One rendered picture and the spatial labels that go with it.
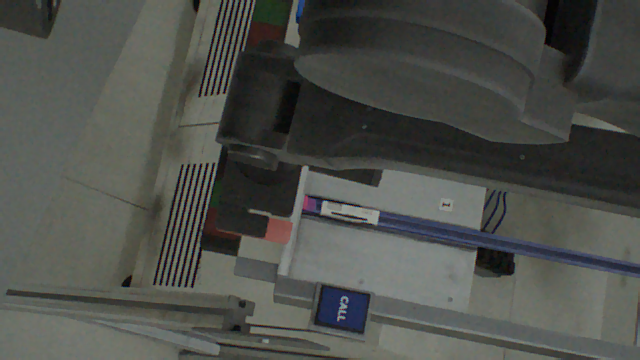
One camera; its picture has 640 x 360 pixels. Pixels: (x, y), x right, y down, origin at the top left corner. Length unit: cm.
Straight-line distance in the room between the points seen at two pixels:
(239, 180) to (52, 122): 22
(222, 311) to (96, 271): 68
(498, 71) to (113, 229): 150
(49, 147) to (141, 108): 85
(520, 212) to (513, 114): 129
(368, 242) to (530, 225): 64
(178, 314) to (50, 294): 28
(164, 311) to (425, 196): 33
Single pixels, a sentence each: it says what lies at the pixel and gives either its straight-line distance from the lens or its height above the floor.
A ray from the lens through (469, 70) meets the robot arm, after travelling 29.
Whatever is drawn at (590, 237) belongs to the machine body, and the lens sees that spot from 183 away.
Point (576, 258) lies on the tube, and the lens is 105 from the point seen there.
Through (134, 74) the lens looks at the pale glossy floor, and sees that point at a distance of 181.
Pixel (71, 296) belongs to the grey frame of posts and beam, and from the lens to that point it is 132.
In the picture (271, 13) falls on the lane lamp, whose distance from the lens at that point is 111.
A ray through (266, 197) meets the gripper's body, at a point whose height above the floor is 82.
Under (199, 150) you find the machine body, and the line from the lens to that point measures 168.
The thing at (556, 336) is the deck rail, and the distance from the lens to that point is 104.
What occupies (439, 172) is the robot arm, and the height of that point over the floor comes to 105.
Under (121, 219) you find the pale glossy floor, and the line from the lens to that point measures 177.
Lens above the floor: 142
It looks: 41 degrees down
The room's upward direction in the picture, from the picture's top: 88 degrees clockwise
